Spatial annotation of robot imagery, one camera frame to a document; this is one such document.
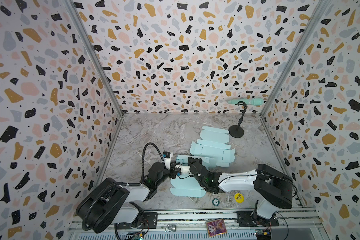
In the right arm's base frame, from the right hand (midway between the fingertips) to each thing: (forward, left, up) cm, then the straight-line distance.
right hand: (190, 154), depth 84 cm
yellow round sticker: (-19, -27, -13) cm, 35 cm away
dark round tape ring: (-21, -14, -13) cm, 28 cm away
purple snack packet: (-33, -12, -10) cm, 37 cm away
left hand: (-3, +5, -4) cm, 7 cm away
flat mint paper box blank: (+15, -15, -14) cm, 25 cm away
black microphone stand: (+28, -33, -14) cm, 46 cm away
